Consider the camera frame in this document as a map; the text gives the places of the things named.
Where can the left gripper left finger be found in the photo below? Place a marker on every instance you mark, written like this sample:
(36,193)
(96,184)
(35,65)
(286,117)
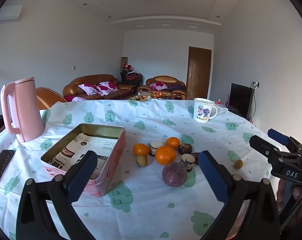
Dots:
(34,220)

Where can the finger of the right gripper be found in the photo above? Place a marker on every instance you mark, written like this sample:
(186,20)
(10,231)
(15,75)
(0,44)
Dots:
(265,148)
(289,142)

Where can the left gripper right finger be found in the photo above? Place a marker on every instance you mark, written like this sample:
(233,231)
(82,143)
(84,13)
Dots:
(250,209)

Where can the small yellow-brown round fruit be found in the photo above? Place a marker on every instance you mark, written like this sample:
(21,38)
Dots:
(238,164)

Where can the purple passion fruit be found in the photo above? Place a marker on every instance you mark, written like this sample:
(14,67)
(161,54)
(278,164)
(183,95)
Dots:
(174,174)

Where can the black television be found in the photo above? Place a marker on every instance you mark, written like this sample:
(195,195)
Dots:
(240,100)

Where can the black smartphone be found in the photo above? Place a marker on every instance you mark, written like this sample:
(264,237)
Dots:
(5,158)

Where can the white cartoon mug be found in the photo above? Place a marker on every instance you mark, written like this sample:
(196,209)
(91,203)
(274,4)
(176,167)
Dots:
(204,110)

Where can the dark brown water chestnut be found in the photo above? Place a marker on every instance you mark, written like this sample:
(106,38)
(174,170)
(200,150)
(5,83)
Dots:
(185,149)

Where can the printed paper in tin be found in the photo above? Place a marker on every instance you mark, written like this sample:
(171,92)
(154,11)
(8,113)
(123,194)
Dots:
(79,146)

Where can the white green-patterned tablecloth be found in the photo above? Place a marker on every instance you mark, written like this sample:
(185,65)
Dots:
(140,205)

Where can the pink electric kettle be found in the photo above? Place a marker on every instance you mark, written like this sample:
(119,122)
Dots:
(20,109)

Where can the small orange back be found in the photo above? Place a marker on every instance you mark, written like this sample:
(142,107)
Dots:
(173,142)

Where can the small orange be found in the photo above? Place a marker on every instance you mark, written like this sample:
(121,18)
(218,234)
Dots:
(141,149)
(173,142)

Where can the large orange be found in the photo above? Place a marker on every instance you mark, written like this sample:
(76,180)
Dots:
(165,155)

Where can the pink metal tin box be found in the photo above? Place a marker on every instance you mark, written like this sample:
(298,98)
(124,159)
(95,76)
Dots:
(96,187)

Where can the brown leather armchair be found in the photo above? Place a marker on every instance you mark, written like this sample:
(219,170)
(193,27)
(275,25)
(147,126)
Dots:
(165,84)

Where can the brown wooden door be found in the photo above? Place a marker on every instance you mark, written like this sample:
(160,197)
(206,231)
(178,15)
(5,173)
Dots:
(199,71)

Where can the small yellow-green fruit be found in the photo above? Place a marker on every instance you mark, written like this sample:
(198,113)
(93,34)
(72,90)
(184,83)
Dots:
(141,160)

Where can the brown leather chair near table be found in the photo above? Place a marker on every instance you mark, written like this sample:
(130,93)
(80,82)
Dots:
(46,98)

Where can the wooden coffee table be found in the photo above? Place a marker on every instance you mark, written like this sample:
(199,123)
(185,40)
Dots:
(145,96)

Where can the small orange left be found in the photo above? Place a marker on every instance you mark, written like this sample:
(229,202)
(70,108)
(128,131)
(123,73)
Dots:
(141,149)

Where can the brown leather long sofa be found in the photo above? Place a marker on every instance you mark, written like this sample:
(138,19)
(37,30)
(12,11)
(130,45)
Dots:
(72,90)

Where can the pink floral cushion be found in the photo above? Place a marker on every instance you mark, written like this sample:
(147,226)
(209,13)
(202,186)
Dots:
(103,88)

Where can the stacked dark chairs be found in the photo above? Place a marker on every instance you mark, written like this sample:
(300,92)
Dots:
(131,77)

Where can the white air conditioner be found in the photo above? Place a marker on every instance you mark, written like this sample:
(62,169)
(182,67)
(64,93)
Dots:
(10,13)

